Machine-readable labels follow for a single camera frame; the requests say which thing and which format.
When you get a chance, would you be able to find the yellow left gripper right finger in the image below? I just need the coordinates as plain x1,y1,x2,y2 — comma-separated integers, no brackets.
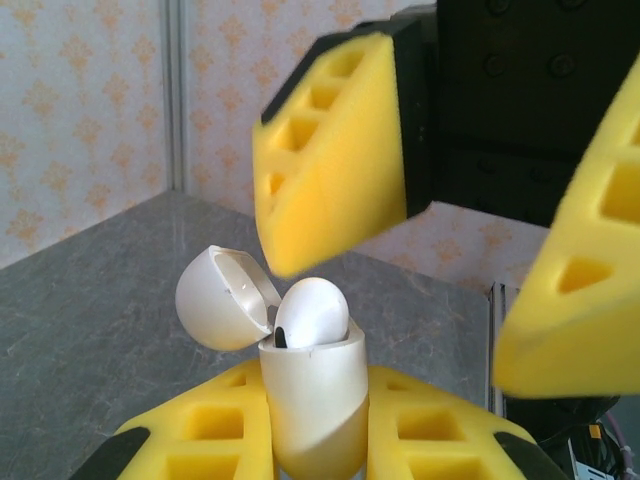
366,364,566,480

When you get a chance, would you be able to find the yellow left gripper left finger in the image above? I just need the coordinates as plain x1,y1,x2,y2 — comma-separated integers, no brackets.
74,359,275,480

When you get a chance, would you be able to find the white earbud charging case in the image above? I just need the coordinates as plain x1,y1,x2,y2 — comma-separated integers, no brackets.
174,244,370,480

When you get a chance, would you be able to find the white wireless earbud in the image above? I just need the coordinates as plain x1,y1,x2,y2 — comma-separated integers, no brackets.
272,277,350,350

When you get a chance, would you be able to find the wide aluminium mounting rail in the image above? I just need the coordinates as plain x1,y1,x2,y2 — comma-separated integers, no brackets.
489,280,509,419

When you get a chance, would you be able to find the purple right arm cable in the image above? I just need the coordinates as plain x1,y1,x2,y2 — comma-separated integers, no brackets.
604,412,636,480

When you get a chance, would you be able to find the aluminium frame post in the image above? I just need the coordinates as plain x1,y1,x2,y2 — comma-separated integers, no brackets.
162,0,190,194

